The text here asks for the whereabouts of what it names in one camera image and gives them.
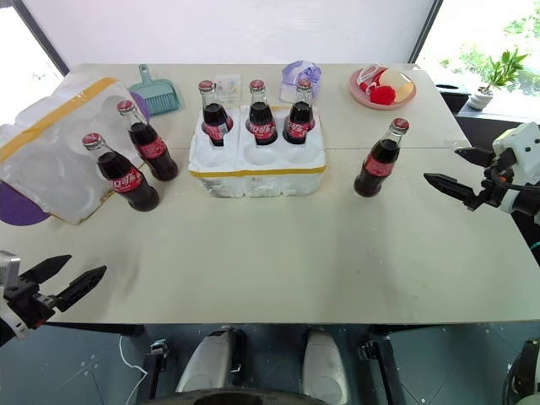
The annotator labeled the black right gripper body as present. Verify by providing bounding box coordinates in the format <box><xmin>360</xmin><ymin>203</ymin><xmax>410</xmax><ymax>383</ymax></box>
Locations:
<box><xmin>478</xmin><ymin>150</ymin><xmax>515</xmax><ymax>208</ymax></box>

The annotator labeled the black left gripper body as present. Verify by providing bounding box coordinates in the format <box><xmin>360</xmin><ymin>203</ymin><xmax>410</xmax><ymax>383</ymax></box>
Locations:
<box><xmin>3</xmin><ymin>275</ymin><xmax>57</xmax><ymax>331</ymax></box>

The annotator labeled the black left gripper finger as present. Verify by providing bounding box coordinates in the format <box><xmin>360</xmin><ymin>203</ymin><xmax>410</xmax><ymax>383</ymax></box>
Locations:
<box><xmin>19</xmin><ymin>254</ymin><xmax>73</xmax><ymax>289</ymax></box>
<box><xmin>53</xmin><ymin>265</ymin><xmax>108</xmax><ymax>313</ymax></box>

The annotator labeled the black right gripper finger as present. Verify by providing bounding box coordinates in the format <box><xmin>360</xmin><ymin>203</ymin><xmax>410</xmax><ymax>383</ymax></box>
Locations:
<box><xmin>454</xmin><ymin>146</ymin><xmax>495</xmax><ymax>170</ymax></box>
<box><xmin>423</xmin><ymin>171</ymin><xmax>487</xmax><ymax>211</ymax></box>

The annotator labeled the glass cola bottle red label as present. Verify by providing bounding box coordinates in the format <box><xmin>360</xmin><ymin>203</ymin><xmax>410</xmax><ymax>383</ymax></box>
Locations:
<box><xmin>282</xmin><ymin>78</ymin><xmax>317</xmax><ymax>146</ymax></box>
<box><xmin>81</xmin><ymin>132</ymin><xmax>161</xmax><ymax>213</ymax></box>
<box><xmin>245</xmin><ymin>78</ymin><xmax>279</xmax><ymax>146</ymax></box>
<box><xmin>197</xmin><ymin>79</ymin><xmax>235</xmax><ymax>148</ymax></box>
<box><xmin>116</xmin><ymin>100</ymin><xmax>180</xmax><ymax>183</ymax></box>
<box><xmin>354</xmin><ymin>117</ymin><xmax>411</xmax><ymax>199</ymax></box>

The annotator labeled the white foam lid yellow tape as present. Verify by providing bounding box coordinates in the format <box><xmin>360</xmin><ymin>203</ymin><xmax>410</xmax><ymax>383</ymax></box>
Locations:
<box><xmin>0</xmin><ymin>76</ymin><xmax>147</xmax><ymax>225</ymax></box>

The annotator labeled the white foam bottle tray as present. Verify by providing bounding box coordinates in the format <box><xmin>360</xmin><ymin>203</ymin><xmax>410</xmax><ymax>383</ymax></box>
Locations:
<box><xmin>187</xmin><ymin>104</ymin><xmax>328</xmax><ymax>200</ymax></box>

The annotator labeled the clear plastic container with label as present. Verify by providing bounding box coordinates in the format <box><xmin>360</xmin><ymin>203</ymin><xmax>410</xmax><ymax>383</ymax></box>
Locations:
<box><xmin>213</xmin><ymin>73</ymin><xmax>242</xmax><ymax>111</ymax></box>

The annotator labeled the purple round mat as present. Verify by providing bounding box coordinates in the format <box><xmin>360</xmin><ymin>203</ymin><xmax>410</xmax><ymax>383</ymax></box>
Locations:
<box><xmin>0</xmin><ymin>180</ymin><xmax>52</xmax><ymax>227</ymax></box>
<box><xmin>132</xmin><ymin>89</ymin><xmax>152</xmax><ymax>122</ymax></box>

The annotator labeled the potted green plant white pot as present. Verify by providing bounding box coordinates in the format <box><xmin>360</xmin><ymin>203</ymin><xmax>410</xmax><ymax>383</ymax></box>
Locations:
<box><xmin>469</xmin><ymin>47</ymin><xmax>529</xmax><ymax>111</ymax></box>

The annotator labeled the cream yellow toy slice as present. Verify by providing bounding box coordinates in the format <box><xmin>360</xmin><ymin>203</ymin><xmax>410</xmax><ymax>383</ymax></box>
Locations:
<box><xmin>381</xmin><ymin>68</ymin><xmax>413</xmax><ymax>101</ymax></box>

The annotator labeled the red round toy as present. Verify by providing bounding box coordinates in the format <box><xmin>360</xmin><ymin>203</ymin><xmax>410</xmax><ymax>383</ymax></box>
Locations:
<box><xmin>369</xmin><ymin>85</ymin><xmax>398</xmax><ymax>105</ymax></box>

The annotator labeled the white and red toy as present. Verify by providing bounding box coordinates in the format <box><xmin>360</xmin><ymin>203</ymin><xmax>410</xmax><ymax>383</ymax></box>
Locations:
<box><xmin>357</xmin><ymin>62</ymin><xmax>387</xmax><ymax>92</ymax></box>

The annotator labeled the pink plate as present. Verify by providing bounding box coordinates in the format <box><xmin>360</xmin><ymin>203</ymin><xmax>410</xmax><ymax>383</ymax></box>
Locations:
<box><xmin>348</xmin><ymin>66</ymin><xmax>419</xmax><ymax>112</ymax></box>

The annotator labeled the silver robot leg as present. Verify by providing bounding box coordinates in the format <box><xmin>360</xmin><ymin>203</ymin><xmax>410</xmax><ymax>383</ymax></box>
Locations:
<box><xmin>300</xmin><ymin>326</ymin><xmax>352</xmax><ymax>405</ymax></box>
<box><xmin>175</xmin><ymin>328</ymin><xmax>246</xmax><ymax>402</ymax></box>

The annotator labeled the dark rounded robot body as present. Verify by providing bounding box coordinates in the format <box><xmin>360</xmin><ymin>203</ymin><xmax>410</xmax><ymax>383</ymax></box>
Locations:
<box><xmin>147</xmin><ymin>384</ymin><xmax>331</xmax><ymax>405</ymax></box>

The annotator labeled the purple and white plastic bag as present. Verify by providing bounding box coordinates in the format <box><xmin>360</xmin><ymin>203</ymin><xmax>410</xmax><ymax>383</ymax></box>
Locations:
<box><xmin>279</xmin><ymin>59</ymin><xmax>322</xmax><ymax>105</ymax></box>

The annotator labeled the teal dustpan with brush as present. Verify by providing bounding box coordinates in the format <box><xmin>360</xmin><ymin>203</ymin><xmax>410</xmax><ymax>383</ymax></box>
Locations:
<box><xmin>127</xmin><ymin>63</ymin><xmax>186</xmax><ymax>117</ymax></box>

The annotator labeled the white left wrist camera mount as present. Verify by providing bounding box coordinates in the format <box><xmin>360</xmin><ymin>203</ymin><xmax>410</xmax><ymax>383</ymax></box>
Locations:
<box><xmin>0</xmin><ymin>250</ymin><xmax>29</xmax><ymax>341</ymax></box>

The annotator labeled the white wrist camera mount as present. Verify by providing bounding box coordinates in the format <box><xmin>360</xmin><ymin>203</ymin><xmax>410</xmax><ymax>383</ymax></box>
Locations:
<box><xmin>0</xmin><ymin>250</ymin><xmax>29</xmax><ymax>341</ymax></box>
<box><xmin>492</xmin><ymin>121</ymin><xmax>540</xmax><ymax>213</ymax></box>

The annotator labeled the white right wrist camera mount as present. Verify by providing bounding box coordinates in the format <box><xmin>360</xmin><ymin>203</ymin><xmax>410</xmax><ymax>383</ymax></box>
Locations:
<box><xmin>492</xmin><ymin>121</ymin><xmax>540</xmax><ymax>213</ymax></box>

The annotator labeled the white floor cable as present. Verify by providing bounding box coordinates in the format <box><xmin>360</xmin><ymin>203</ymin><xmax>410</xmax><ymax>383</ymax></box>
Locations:
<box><xmin>118</xmin><ymin>334</ymin><xmax>149</xmax><ymax>383</ymax></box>

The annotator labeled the black table leg bracket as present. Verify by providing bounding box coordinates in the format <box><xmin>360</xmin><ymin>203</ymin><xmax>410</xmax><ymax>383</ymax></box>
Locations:
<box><xmin>357</xmin><ymin>332</ymin><xmax>407</xmax><ymax>405</ymax></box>
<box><xmin>143</xmin><ymin>337</ymin><xmax>170</xmax><ymax>405</ymax></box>

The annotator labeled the dark window frame bar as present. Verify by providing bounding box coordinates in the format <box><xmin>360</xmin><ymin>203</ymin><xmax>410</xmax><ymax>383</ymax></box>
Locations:
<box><xmin>406</xmin><ymin>0</ymin><xmax>445</xmax><ymax>65</ymax></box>
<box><xmin>15</xmin><ymin>0</ymin><xmax>71</xmax><ymax>78</ymax></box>

